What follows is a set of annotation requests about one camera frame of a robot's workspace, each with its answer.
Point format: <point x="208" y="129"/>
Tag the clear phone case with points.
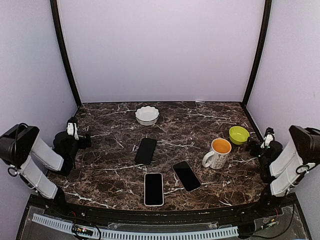
<point x="198" y="187"/>

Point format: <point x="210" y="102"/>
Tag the black frame post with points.
<point x="63" y="52"/>
<point x="258" y="52"/>

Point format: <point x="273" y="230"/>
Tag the white patterned mug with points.
<point x="218" y="154"/>

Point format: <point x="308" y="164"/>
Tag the green bowl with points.
<point x="238" y="135"/>

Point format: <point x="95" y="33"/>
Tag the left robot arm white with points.
<point x="21" y="146"/>

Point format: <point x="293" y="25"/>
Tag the green circuit board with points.
<point x="81" y="231"/>

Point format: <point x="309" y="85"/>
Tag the pink phone case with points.
<point x="144" y="190"/>

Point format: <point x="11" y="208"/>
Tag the white slotted cable duct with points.
<point x="138" y="232"/>

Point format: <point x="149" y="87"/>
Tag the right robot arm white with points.
<point x="283" y="167"/>

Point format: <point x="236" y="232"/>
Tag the black frame post left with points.
<point x="63" y="52"/>

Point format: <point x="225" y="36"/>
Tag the black frame post right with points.
<point x="258" y="52"/>

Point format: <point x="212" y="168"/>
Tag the black front rail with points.
<point x="241" y="215"/>

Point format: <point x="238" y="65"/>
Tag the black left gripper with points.
<point x="84" y="145"/>

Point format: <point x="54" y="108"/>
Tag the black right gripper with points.
<point x="253" y="152"/>

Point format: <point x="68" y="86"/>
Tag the white scalloped ceramic bowl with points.
<point x="147" y="115"/>

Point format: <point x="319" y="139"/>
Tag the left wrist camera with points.
<point x="72" y="128"/>

